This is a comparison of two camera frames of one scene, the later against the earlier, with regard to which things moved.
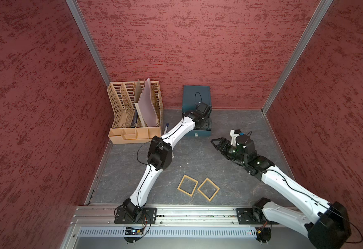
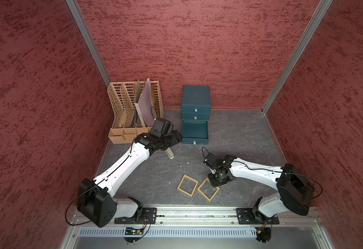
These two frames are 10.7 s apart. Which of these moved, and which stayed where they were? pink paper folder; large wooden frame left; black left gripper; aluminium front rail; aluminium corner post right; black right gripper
Moved: black left gripper; black right gripper
Stayed: aluminium front rail; aluminium corner post right; large wooden frame left; pink paper folder
